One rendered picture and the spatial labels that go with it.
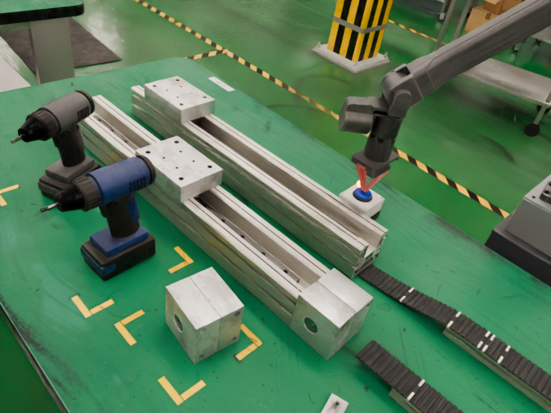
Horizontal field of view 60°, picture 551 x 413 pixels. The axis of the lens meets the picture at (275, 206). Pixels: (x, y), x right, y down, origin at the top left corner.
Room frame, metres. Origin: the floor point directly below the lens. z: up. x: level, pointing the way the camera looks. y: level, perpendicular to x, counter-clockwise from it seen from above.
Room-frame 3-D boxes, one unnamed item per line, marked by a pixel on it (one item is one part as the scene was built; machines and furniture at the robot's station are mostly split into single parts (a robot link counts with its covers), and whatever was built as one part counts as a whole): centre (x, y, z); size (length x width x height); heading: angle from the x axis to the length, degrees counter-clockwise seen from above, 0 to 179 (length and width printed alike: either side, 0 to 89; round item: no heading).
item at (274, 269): (0.83, 0.22, 0.82); 0.80 x 0.10 x 0.09; 52
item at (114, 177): (0.62, 0.30, 0.89); 0.20 x 0.08 x 0.22; 143
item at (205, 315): (0.52, 0.08, 0.83); 0.11 x 0.10 x 0.10; 134
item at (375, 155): (0.92, -0.20, 0.97); 0.10 x 0.07 x 0.07; 142
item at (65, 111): (0.79, 0.47, 0.89); 0.20 x 0.08 x 0.22; 164
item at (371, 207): (0.91, -0.19, 0.81); 0.10 x 0.08 x 0.06; 142
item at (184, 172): (0.83, 0.22, 0.87); 0.16 x 0.11 x 0.07; 52
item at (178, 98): (1.14, 0.30, 0.87); 0.16 x 0.11 x 0.07; 52
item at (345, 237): (0.98, 0.11, 0.82); 0.80 x 0.10 x 0.09; 52
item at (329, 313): (0.57, -0.14, 0.83); 0.12 x 0.09 x 0.10; 142
